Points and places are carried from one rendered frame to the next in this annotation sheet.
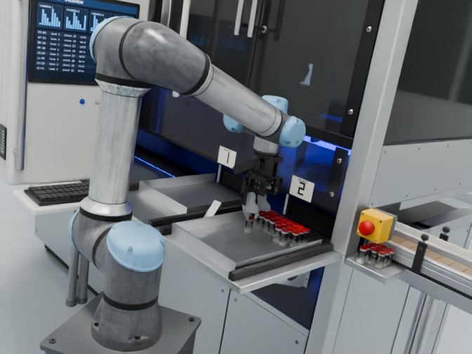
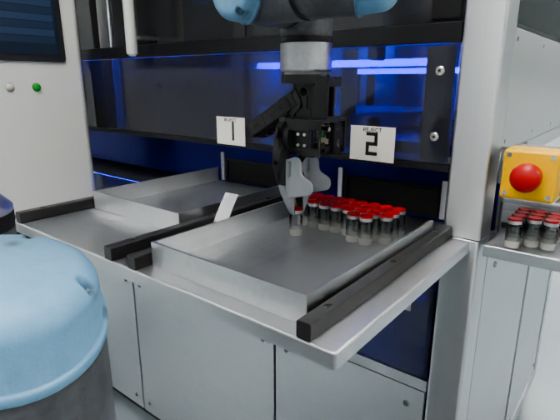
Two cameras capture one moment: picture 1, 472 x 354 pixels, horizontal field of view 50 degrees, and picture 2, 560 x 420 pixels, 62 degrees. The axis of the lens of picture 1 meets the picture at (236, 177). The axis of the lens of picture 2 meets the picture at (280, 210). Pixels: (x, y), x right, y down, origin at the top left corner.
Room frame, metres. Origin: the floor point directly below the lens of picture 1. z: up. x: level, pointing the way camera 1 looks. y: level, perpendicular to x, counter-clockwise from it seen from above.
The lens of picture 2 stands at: (0.68, 0.04, 1.13)
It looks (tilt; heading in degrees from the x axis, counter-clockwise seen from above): 16 degrees down; 354
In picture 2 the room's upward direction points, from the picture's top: straight up
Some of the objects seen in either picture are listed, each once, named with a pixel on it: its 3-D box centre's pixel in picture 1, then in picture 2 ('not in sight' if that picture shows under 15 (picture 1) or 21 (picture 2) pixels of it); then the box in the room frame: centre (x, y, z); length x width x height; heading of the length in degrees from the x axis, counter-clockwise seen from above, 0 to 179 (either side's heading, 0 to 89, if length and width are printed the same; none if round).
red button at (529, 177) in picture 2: (366, 227); (526, 177); (1.28, -0.37, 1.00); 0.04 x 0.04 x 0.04; 46
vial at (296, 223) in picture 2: (248, 225); (296, 222); (1.40, -0.06, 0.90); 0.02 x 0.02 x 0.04
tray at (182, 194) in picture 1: (201, 192); (202, 193); (1.64, 0.10, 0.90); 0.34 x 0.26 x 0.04; 136
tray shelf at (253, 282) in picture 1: (218, 221); (238, 229); (1.47, 0.03, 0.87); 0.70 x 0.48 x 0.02; 46
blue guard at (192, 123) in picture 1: (149, 107); (102, 94); (2.05, 0.40, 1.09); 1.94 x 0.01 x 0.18; 46
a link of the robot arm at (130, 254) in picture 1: (133, 259); (4, 356); (0.96, 0.18, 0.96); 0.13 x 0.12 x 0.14; 44
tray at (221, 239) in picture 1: (247, 237); (302, 241); (1.32, -0.06, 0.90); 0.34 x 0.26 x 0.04; 135
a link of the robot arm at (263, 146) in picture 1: (267, 144); (307, 60); (1.39, -0.07, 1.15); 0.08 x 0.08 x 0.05
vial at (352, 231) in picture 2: (277, 234); (352, 227); (1.36, -0.15, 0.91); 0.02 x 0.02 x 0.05
